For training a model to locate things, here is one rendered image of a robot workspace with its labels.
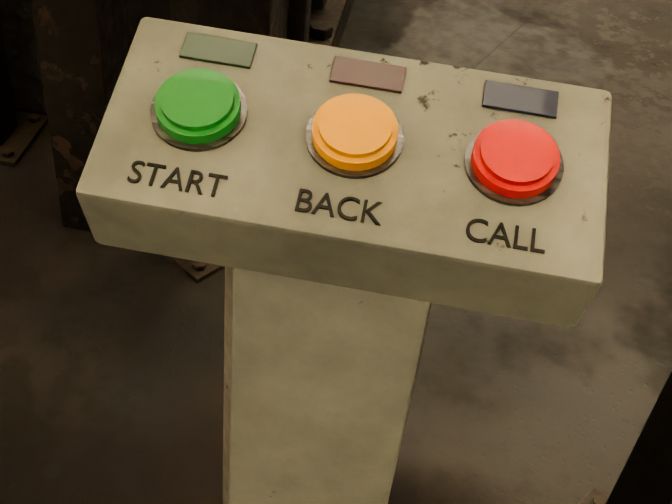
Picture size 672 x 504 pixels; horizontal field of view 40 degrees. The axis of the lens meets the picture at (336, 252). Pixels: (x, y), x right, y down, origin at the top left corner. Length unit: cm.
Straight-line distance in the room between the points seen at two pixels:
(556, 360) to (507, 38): 84
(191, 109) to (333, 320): 13
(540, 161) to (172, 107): 17
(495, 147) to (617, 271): 94
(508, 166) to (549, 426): 73
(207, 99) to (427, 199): 11
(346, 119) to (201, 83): 7
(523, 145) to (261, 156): 12
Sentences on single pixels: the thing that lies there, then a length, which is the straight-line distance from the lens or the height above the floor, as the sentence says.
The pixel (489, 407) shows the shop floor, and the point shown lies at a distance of 113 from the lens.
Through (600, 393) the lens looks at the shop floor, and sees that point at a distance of 119.
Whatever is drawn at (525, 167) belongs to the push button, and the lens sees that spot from 42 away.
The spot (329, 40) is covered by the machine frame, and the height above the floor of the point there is 7.
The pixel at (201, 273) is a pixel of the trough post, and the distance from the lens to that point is 123.
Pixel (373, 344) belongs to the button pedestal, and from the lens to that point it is 47.
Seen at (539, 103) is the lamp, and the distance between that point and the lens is 46.
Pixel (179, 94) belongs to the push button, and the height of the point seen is 61.
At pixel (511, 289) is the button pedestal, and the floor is 56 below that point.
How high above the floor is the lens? 84
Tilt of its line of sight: 41 degrees down
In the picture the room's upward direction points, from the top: 7 degrees clockwise
